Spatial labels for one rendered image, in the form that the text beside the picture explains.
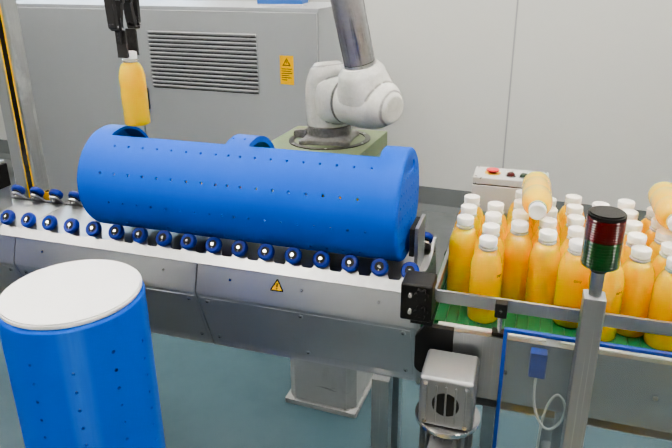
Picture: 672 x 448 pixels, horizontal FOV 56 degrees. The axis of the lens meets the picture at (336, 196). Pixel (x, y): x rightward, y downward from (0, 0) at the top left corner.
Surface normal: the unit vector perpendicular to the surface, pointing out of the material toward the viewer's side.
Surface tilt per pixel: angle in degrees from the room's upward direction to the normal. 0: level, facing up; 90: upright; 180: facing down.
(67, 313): 0
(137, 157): 48
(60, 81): 90
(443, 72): 90
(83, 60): 90
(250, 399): 0
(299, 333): 110
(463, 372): 0
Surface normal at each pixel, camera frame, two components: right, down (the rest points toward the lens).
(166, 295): -0.28, 0.63
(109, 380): 0.66, 0.29
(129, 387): 0.84, 0.18
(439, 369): -0.01, -0.94
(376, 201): -0.29, 0.00
